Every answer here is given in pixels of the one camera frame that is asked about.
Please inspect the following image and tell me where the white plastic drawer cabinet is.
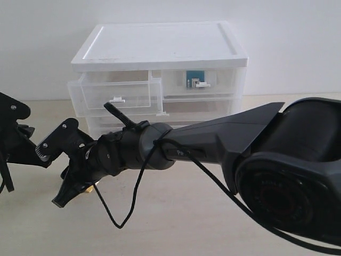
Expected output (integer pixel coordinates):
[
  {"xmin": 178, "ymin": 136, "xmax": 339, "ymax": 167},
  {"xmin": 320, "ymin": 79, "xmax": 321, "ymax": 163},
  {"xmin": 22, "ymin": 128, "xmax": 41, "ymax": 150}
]
[{"xmin": 71, "ymin": 21, "xmax": 248, "ymax": 124}]

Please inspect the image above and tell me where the middle wide clear drawer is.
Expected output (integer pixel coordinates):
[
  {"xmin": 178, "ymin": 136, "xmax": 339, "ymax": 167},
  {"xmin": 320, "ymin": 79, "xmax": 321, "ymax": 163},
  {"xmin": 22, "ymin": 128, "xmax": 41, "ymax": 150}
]
[{"xmin": 85, "ymin": 97, "xmax": 242, "ymax": 126}]

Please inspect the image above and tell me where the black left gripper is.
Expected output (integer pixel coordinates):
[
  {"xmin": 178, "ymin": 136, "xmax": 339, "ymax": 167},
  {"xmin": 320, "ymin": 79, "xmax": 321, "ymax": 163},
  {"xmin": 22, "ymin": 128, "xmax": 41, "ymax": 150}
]
[{"xmin": 1, "ymin": 122, "xmax": 51, "ymax": 168}]

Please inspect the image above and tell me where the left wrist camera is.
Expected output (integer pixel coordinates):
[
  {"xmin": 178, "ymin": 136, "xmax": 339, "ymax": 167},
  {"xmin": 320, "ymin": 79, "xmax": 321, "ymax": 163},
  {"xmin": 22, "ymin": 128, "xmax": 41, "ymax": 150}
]
[{"xmin": 1, "ymin": 92, "xmax": 31, "ymax": 133}]

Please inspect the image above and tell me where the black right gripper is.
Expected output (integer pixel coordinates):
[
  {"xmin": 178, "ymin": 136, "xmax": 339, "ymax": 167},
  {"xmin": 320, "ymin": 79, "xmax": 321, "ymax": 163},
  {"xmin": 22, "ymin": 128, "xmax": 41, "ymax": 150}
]
[{"xmin": 51, "ymin": 130, "xmax": 112, "ymax": 208}]

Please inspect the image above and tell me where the bottom wide clear drawer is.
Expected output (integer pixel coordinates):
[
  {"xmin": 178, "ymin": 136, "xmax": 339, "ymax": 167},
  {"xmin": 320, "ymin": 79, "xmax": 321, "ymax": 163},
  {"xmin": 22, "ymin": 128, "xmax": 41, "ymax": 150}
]
[{"xmin": 86, "ymin": 119, "xmax": 186, "ymax": 139}]

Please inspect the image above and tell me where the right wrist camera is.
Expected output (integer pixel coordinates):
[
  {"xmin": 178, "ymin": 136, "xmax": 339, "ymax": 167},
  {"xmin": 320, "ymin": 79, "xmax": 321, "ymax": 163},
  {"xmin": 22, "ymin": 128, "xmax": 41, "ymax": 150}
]
[{"xmin": 35, "ymin": 118, "xmax": 79, "ymax": 162}]

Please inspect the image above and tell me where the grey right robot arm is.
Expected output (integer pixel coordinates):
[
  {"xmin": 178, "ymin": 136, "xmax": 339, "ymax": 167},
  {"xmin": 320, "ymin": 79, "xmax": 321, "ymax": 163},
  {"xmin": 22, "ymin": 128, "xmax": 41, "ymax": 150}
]
[{"xmin": 53, "ymin": 98, "xmax": 340, "ymax": 245}]

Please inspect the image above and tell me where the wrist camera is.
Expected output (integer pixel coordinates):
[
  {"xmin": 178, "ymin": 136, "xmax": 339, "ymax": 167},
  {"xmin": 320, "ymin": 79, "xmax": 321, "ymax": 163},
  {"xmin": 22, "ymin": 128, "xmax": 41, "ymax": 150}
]
[
  {"xmin": 1, "ymin": 92, "xmax": 31, "ymax": 133},
  {"xmin": 35, "ymin": 118, "xmax": 79, "ymax": 162}
]

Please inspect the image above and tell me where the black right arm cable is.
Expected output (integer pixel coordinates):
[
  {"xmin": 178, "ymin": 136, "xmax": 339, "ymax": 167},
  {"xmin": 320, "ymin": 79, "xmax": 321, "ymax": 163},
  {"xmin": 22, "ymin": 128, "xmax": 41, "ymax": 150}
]
[{"xmin": 93, "ymin": 101, "xmax": 341, "ymax": 254}]

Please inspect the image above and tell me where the white blue pill bottle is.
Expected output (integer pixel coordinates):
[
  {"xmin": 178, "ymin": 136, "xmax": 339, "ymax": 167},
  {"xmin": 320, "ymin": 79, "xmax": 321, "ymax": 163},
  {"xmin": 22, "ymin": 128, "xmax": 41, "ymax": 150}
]
[{"xmin": 186, "ymin": 70, "xmax": 205, "ymax": 89}]

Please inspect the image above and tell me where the yellow cheese wedge toy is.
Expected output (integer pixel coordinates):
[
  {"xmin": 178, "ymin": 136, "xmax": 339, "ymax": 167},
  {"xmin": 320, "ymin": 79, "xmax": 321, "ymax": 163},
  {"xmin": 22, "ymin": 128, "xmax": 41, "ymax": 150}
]
[{"xmin": 83, "ymin": 181, "xmax": 99, "ymax": 193}]

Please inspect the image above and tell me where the wide clear drawer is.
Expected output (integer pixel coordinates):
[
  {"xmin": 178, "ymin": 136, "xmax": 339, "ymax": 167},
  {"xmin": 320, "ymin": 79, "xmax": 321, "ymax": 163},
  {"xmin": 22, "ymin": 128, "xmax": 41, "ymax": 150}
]
[
  {"xmin": 85, "ymin": 97, "xmax": 242, "ymax": 126},
  {"xmin": 86, "ymin": 119, "xmax": 186, "ymax": 139}
]

